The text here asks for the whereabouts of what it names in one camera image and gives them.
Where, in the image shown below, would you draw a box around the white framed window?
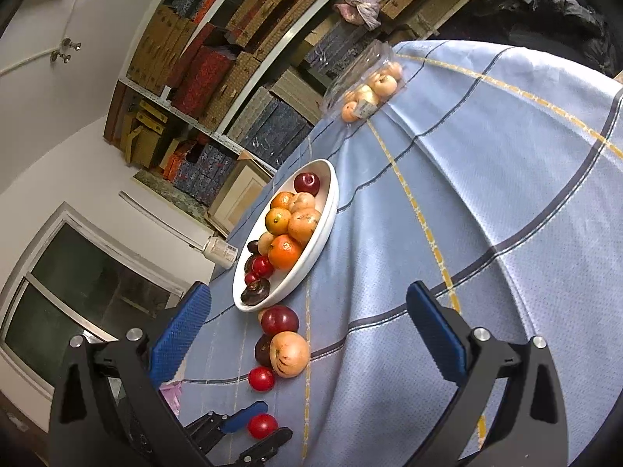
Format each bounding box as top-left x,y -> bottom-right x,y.
0,202 -> 195,400

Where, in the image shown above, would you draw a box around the light wooden cabinet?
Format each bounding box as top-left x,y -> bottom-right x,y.
207,158 -> 273,239

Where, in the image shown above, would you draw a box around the red cherry tomato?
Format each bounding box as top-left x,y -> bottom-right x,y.
247,413 -> 279,440
248,366 -> 276,393

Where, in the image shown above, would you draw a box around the white wall pipe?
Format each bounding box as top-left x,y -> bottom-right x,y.
119,190 -> 210,251

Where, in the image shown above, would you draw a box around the pink cloth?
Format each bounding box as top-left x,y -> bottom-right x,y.
158,380 -> 183,421

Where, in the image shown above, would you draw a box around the green marble slab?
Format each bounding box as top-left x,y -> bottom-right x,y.
131,169 -> 217,222

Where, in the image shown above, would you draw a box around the stacks of patterned boxes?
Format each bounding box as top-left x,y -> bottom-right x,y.
104,0 -> 487,205

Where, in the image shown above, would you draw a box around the white metal shelf rack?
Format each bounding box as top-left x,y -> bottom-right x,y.
102,0 -> 492,234

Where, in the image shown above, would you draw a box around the white oval bowl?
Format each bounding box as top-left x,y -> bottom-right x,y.
232,158 -> 339,313

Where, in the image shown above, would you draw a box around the black jacket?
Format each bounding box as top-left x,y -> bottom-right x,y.
479,0 -> 623,79

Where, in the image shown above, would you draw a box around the clear plastic clamshell box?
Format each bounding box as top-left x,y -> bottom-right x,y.
322,41 -> 408,125

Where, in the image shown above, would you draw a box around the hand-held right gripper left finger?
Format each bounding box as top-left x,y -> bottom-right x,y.
49,281 -> 215,467

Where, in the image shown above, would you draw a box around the glass jar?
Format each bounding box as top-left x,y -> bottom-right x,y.
202,236 -> 239,269

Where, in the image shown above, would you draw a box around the blue checked tablecloth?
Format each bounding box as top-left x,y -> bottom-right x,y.
165,39 -> 623,467

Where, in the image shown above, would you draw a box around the group of pale orange fruits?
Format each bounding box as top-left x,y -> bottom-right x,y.
341,61 -> 405,123

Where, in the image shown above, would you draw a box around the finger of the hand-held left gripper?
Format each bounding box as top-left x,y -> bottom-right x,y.
182,401 -> 269,453
236,427 -> 294,467

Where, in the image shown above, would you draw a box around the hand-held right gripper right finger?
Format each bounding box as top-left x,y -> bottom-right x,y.
396,281 -> 570,467

